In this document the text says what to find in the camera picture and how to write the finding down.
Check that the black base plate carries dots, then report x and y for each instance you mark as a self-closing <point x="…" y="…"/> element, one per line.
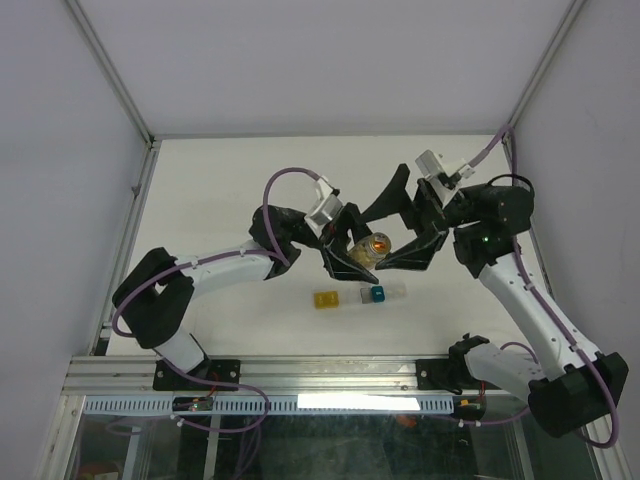
<point x="219" y="374"/>
<point x="441" y="374"/>

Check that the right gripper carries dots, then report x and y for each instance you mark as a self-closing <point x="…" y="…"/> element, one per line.
<point x="424" y="214"/>

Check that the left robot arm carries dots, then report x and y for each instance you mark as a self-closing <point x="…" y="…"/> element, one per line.
<point x="153" y="299"/>

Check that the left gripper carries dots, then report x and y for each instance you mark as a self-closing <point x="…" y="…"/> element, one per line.
<point x="334" y="242"/>

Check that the clear bottle of yellow pills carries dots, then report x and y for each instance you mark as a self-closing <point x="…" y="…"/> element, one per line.
<point x="370" y="250"/>

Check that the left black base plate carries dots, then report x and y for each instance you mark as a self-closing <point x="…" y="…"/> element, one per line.
<point x="219" y="374"/>

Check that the weekly pill organizer strip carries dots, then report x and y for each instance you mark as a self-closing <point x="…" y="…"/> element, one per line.
<point x="359" y="295"/>

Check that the aluminium mounting rail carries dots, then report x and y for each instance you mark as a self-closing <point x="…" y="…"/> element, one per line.
<point x="275" y="375"/>

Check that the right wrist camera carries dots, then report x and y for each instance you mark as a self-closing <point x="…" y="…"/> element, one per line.
<point x="442" y="172"/>

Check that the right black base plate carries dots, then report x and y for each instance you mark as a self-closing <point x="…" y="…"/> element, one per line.
<point x="441" y="374"/>

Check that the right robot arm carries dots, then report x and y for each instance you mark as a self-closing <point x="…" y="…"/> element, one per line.
<point x="568" y="382"/>

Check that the slotted cable duct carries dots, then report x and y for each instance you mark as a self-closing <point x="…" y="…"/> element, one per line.
<point x="325" y="404"/>

